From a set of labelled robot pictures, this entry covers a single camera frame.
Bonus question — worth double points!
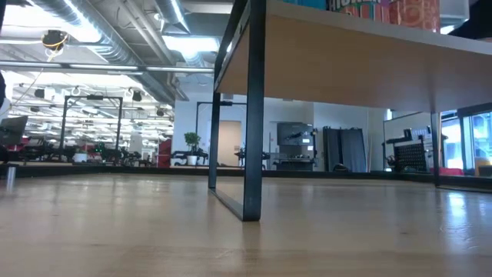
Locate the long ceiling light strip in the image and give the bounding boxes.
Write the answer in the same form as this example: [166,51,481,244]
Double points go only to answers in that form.
[0,60,214,74]

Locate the dark computer monitor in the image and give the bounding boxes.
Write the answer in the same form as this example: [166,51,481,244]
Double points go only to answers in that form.
[0,115,29,147]

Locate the silver spiral ceiling duct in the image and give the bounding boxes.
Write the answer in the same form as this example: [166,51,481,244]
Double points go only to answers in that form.
[34,0,178,107]
[153,0,207,68]

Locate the black aluminium table frame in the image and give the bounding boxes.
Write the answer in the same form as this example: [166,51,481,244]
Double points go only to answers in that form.
[0,163,492,190]

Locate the dark grey curtain partition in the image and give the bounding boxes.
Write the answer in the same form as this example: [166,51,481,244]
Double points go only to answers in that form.
[321,126,367,173]

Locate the dark desk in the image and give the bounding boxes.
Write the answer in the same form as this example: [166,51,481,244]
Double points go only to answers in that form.
[273,156,318,172]

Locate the wooden shelf board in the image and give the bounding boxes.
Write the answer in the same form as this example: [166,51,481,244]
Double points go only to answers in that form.
[214,0,492,114]

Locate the yellow and pink can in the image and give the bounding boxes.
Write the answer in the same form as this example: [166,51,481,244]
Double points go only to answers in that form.
[388,0,441,34]

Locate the green potted plant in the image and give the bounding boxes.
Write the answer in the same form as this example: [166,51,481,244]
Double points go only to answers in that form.
[183,132,201,167]

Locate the black roller blind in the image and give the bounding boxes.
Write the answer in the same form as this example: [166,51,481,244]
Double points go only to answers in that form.
[456,102,492,118]

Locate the beige door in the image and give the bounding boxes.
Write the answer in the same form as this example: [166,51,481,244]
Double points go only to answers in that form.
[217,120,242,168]

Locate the large glass window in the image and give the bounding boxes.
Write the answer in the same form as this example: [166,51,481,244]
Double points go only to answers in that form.
[440,109,492,172]

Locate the black metal frame rig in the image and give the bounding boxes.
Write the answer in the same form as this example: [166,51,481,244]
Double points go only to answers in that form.
[194,100,248,135]
[59,94,124,159]

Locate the black round ceiling device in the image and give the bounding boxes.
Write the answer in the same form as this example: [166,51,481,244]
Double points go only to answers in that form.
[41,29,70,53]

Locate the black background robot arms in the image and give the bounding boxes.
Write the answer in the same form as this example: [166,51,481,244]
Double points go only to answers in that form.
[21,136,141,165]

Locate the yellow object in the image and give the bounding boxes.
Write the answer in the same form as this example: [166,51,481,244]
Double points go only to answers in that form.
[474,156,492,178]

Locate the small grey post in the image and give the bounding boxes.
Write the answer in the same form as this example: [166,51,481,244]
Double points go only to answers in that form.
[5,163,18,192]

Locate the red low object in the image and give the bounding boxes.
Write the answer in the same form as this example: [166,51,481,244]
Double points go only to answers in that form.
[429,166,465,177]

